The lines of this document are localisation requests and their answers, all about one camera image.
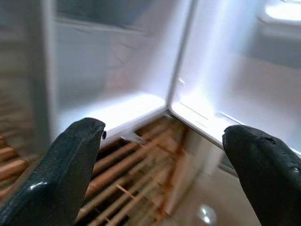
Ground grey fridge door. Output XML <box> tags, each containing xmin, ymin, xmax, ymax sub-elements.
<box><xmin>165</xmin><ymin>0</ymin><xmax>301</xmax><ymax>175</ymax></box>

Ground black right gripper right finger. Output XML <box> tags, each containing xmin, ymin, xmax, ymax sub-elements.
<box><xmin>222</xmin><ymin>125</ymin><xmax>301</xmax><ymax>226</ymax></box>

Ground orange-brown wooden rack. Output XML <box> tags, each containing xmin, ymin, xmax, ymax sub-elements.
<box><xmin>0</xmin><ymin>94</ymin><xmax>189</xmax><ymax>226</ymax></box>

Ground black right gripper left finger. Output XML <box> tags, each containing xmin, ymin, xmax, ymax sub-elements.
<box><xmin>0</xmin><ymin>117</ymin><xmax>106</xmax><ymax>226</ymax></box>

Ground grey stainless steel fridge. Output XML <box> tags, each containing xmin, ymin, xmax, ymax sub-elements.
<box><xmin>28</xmin><ymin>0</ymin><xmax>196</xmax><ymax>147</ymax></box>

